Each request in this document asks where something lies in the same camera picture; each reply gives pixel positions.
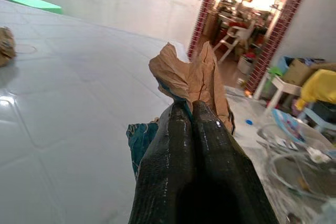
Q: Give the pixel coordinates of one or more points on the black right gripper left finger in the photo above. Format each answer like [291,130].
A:
[165,161]

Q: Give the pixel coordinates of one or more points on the white quilted mattress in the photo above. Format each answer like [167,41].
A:
[65,90]

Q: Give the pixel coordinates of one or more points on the blue bottle cap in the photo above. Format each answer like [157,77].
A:
[249,122]

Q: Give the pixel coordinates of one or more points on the white high chair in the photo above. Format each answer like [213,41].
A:
[237,33]

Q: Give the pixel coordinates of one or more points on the brown cardboard box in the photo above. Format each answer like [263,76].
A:
[298,73]

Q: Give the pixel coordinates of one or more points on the brown paper trash teal print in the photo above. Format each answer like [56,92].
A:
[189,77]

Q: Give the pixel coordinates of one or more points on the small white table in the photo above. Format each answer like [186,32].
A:
[284,87]

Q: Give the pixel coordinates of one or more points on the red brick door arch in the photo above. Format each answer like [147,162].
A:
[265,56]

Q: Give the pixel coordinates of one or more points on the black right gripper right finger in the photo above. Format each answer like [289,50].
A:
[225,161]

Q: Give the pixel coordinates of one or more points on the light blue chair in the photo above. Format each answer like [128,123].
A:
[319,120]

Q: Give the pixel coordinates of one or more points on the crumpled brown paper ball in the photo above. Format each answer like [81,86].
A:
[6,47]

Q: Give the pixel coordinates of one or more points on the white waste bin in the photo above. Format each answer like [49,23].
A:
[245,65]

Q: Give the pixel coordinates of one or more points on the yellow fabric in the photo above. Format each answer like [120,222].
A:
[319,86]

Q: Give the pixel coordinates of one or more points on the green plastic toy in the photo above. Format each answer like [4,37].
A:
[275,72]

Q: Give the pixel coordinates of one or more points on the green box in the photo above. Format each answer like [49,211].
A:
[36,5]

